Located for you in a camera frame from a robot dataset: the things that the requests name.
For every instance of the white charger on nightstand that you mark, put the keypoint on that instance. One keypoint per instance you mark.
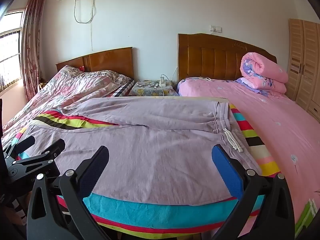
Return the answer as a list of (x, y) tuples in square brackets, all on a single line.
[(162, 82)]

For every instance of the plaid bed sheet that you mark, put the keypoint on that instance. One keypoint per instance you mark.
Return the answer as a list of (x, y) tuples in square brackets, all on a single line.
[(123, 88)]

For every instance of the patterned pink grey quilt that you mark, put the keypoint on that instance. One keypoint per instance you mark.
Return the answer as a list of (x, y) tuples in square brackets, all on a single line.
[(62, 87)]

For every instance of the black eyeglasses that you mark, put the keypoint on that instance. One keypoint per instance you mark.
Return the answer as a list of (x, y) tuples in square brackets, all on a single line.
[(153, 84)]

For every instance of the plain wooden headboard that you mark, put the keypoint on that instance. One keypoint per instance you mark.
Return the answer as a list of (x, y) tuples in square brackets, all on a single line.
[(110, 60)]

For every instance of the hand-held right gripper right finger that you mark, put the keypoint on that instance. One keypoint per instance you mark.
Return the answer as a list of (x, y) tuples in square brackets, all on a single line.
[(226, 170)]

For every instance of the barred window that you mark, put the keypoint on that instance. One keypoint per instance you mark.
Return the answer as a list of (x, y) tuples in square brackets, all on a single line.
[(11, 50)]

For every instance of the colourful striped cloth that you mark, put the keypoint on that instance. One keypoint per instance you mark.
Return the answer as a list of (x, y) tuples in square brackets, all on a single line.
[(150, 215)]

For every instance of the rolled pink floral quilt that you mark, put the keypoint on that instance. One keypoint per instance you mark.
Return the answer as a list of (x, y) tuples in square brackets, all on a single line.
[(262, 72)]

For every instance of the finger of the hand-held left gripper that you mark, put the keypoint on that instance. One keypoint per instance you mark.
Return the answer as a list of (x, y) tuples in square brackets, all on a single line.
[(50, 152), (23, 143)]

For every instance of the lilac pants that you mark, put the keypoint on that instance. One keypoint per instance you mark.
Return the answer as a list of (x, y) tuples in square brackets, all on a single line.
[(150, 142)]

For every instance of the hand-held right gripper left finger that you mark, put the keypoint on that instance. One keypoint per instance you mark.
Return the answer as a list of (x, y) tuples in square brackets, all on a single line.
[(96, 166)]

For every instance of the nightstand with floral cover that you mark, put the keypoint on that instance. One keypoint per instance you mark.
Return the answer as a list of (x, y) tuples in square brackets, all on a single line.
[(150, 91)]

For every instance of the red floral curtain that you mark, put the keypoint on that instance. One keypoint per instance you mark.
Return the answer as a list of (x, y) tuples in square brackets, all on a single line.
[(32, 42)]

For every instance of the white wall socket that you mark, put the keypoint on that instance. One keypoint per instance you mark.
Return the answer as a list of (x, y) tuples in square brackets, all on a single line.
[(216, 28)]

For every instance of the light wooden wardrobe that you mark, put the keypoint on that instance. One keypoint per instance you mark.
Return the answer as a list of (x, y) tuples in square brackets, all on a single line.
[(303, 62)]

